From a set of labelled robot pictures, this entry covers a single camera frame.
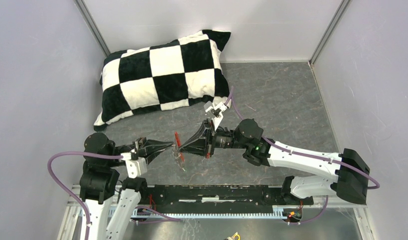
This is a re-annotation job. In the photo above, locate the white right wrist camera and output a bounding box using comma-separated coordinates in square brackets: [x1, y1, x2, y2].
[204, 101, 228, 130]

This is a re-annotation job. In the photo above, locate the aluminium corner post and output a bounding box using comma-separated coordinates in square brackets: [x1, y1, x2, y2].
[74, 0, 110, 57]
[308, 0, 352, 68]

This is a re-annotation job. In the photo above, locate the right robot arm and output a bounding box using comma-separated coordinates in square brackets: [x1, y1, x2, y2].
[178, 118, 370, 205]

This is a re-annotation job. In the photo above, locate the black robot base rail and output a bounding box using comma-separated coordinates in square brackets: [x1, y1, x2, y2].
[121, 177, 314, 214]

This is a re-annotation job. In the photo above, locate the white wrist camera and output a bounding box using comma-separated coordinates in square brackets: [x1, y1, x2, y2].
[204, 101, 228, 130]
[121, 152, 148, 179]

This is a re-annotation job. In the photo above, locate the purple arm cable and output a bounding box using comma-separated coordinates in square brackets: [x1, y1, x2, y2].
[47, 151, 125, 240]
[223, 86, 381, 190]

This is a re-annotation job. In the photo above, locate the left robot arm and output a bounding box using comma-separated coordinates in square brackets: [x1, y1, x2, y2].
[79, 132, 175, 240]

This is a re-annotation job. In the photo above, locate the black white checkered pillow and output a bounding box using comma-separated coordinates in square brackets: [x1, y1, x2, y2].
[93, 29, 231, 132]

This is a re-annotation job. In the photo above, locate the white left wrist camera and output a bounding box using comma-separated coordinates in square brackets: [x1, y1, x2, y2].
[121, 152, 148, 179]

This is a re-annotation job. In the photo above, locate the aluminium corner post left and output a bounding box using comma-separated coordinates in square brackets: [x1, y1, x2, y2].
[74, 0, 110, 57]

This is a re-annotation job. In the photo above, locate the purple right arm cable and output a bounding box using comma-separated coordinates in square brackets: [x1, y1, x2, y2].
[223, 86, 381, 190]

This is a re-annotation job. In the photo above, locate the grey slotted cable duct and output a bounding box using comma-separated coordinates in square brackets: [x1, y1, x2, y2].
[131, 207, 296, 220]

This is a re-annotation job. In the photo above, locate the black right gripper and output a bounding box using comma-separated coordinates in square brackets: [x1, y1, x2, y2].
[178, 118, 248, 159]

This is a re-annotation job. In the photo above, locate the yellow carabiner with keys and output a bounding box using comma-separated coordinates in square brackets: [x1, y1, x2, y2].
[225, 232, 241, 240]

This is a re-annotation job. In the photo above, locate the aluminium corner post right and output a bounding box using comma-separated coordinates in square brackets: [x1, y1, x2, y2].
[308, 0, 352, 68]

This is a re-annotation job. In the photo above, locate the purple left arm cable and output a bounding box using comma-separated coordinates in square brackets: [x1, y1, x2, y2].
[47, 151, 125, 240]

